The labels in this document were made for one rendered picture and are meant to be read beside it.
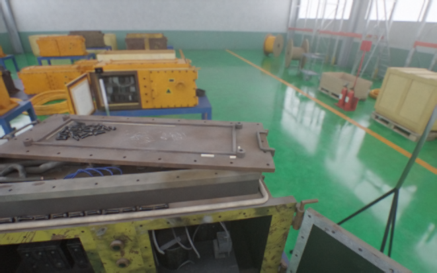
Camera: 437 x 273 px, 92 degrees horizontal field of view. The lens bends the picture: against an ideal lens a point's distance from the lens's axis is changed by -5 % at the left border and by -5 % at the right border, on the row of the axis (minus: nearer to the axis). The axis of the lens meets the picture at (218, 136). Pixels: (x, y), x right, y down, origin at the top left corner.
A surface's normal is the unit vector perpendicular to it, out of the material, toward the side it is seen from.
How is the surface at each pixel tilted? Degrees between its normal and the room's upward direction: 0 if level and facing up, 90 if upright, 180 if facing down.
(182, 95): 90
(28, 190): 0
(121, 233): 90
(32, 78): 90
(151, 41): 90
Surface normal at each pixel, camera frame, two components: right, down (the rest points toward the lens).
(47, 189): 0.03, -0.88
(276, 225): 0.18, 0.47
